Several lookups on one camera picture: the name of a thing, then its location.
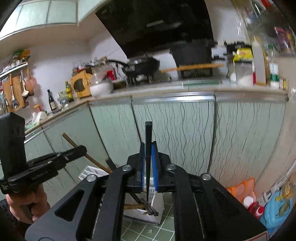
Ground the green label white bottle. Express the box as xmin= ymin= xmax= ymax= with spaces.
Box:
xmin=269 ymin=63 xmax=280 ymax=89

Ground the white utensil holder caddy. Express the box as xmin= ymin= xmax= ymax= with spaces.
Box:
xmin=78 ymin=165 xmax=165 ymax=225

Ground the black chopstick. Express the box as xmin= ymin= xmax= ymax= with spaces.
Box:
xmin=145 ymin=121 xmax=152 ymax=202

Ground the blue plastic container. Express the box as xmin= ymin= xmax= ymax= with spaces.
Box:
xmin=260 ymin=181 xmax=295 ymax=237

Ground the white rice cooker bowl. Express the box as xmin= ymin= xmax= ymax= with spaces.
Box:
xmin=89 ymin=72 xmax=113 ymax=97

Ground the dark glass bottle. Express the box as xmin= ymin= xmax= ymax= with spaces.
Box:
xmin=47 ymin=89 xmax=57 ymax=111

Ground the green checkered tablecloth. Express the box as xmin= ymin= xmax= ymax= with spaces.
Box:
xmin=120 ymin=193 xmax=175 ymax=241

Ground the wooden cutting board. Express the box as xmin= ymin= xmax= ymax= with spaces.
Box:
xmin=161 ymin=63 xmax=224 ymax=73

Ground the black cast iron pot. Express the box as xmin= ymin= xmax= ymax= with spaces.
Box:
xmin=170 ymin=40 xmax=217 ymax=67

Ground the yellow toy microwave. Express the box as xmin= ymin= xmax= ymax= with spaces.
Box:
xmin=71 ymin=70 xmax=92 ymax=98

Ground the white squeeze bottle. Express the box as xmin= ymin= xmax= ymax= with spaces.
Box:
xmin=252 ymin=37 xmax=266 ymax=86

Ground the clear jar with white powder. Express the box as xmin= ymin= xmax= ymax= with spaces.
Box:
xmin=233 ymin=48 xmax=253 ymax=86

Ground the wooden chopstick in holder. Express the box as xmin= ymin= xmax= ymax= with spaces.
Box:
xmin=124 ymin=203 xmax=145 ymax=210

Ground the person's left hand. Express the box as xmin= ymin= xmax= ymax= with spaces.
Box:
xmin=6 ymin=184 xmax=50 ymax=224

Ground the black range hood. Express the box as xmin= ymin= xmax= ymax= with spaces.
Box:
xmin=95 ymin=0 xmax=214 ymax=59

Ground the black frying pan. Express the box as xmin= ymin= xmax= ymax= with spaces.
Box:
xmin=107 ymin=57 xmax=160 ymax=78

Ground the orange plastic bag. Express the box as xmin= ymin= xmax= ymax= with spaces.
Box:
xmin=226 ymin=178 xmax=256 ymax=203

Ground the green glass bottle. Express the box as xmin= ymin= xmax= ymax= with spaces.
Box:
xmin=65 ymin=81 xmax=74 ymax=102

